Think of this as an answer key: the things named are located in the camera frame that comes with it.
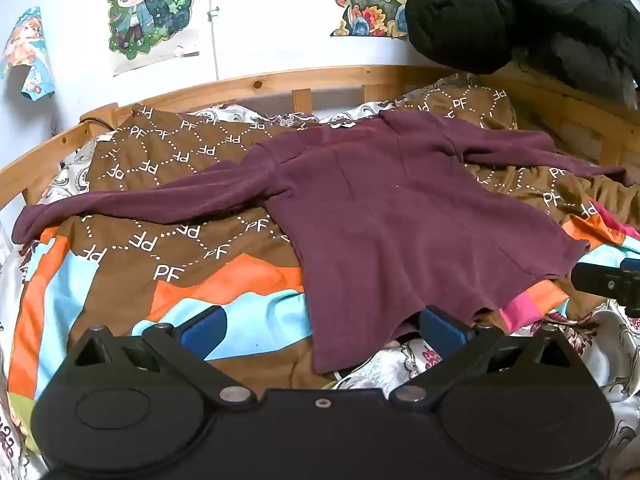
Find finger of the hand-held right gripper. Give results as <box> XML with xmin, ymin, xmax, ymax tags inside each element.
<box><xmin>571</xmin><ymin>257</ymin><xmax>640</xmax><ymax>317</ymax></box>

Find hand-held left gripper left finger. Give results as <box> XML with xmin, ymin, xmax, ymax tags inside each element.
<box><xmin>65</xmin><ymin>305</ymin><xmax>258</xmax><ymax>408</ymax></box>

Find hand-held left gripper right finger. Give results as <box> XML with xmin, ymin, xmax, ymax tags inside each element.
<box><xmin>390</xmin><ymin>305</ymin><xmax>583</xmax><ymax>408</ymax></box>

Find maroon long-sleeve sweater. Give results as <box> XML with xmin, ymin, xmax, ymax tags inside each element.
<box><xmin>12</xmin><ymin>110</ymin><xmax>633</xmax><ymax>375</ymax></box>

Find white floral bed sheet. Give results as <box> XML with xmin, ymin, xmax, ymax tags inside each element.
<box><xmin>0</xmin><ymin>102</ymin><xmax>640</xmax><ymax>480</ymax></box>

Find brown patterned blanket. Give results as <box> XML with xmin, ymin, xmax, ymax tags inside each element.
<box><xmin>7</xmin><ymin>72</ymin><xmax>640</xmax><ymax>411</ymax></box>

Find black puffy jacket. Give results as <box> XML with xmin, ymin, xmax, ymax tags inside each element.
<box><xmin>405</xmin><ymin>0</ymin><xmax>640</xmax><ymax>106</ymax></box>

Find wooden bed frame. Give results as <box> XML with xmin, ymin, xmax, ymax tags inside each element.
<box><xmin>0</xmin><ymin>65</ymin><xmax>640</xmax><ymax>211</ymax></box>

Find cartoon character wall poster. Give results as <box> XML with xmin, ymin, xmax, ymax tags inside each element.
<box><xmin>80</xmin><ymin>0</ymin><xmax>201</xmax><ymax>77</ymax></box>

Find blue and orange wall poster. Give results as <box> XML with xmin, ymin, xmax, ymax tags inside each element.
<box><xmin>0</xmin><ymin>6</ymin><xmax>55</xmax><ymax>102</ymax></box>

